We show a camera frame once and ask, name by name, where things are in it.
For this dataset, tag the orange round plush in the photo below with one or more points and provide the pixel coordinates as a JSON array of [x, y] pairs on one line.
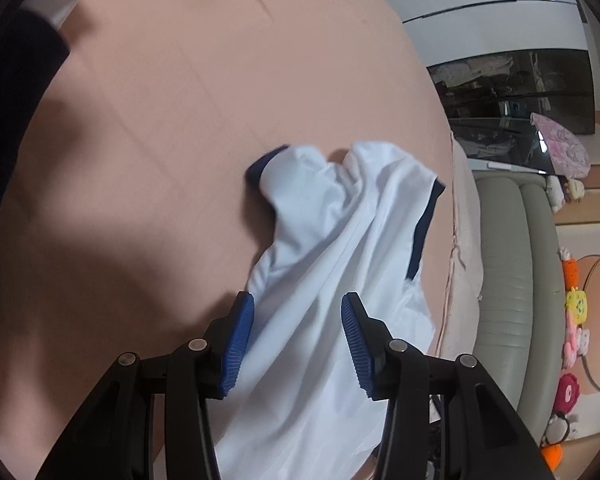
[[552, 454]]

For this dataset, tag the red strawberry bear plush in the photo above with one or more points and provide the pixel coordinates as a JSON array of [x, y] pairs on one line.
[[567, 394]]

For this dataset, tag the orange plush toy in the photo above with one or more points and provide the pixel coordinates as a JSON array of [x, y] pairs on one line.
[[570, 269]]

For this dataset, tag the black white plush toy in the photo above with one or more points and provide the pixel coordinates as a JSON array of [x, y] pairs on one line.
[[558, 428]]

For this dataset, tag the dark glass wardrobe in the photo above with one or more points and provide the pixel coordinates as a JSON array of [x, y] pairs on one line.
[[490, 100]]

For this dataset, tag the white wardrobe door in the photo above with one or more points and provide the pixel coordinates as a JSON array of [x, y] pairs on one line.
[[448, 30]]

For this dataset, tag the pink bed sheet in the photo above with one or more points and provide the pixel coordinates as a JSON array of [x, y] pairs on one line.
[[127, 225]]

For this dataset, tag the grey leather headboard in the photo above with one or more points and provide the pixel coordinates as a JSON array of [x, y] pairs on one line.
[[522, 324]]

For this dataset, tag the yellow sponge plush toy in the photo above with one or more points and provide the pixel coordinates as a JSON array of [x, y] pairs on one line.
[[577, 305]]

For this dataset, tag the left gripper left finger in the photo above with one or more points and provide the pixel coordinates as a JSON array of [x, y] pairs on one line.
[[110, 436]]

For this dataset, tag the beige waffle pillow cover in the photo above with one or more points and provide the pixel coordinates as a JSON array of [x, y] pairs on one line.
[[460, 316]]

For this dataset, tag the dark navy garment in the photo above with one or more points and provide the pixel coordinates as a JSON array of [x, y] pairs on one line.
[[31, 53]]

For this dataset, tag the white plush on headboard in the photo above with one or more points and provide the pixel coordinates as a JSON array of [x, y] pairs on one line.
[[560, 191]]

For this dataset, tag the white navy-trimmed shirt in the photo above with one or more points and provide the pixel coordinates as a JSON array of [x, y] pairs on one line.
[[297, 411]]

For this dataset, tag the pink rabbit plush toy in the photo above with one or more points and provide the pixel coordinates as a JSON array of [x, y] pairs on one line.
[[577, 340]]

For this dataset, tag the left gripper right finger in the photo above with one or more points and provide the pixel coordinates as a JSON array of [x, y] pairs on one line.
[[445, 419]]

